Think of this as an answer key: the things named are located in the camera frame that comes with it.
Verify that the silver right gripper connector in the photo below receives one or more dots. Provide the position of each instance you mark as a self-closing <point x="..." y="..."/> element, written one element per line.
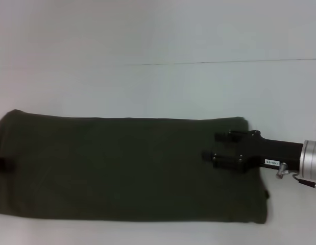
<point x="281" y="171"/>

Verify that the dark green FREE t-shirt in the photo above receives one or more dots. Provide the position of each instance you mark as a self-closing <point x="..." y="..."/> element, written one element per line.
<point x="122" y="173"/>

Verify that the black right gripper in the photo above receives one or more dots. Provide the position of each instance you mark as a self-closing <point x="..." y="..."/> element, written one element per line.
<point x="270" y="153"/>

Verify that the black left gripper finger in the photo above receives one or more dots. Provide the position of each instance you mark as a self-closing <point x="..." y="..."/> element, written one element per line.
<point x="3" y="164"/>

